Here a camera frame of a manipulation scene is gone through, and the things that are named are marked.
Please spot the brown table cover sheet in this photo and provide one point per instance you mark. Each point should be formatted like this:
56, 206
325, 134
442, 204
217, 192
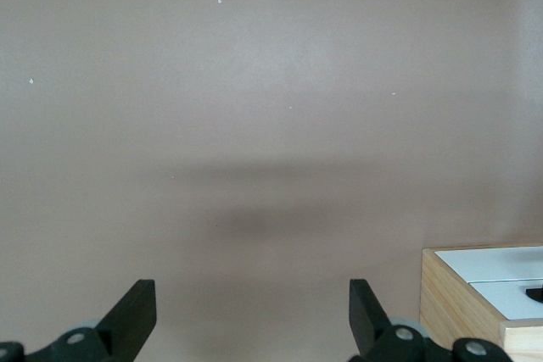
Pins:
254, 82

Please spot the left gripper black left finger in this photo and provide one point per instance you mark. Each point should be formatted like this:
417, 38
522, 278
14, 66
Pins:
123, 319

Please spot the wooden drawer cabinet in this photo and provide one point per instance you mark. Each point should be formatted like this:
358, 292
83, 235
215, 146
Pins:
449, 307

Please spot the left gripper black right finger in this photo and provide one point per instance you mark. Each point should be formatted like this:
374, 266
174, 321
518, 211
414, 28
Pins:
373, 328

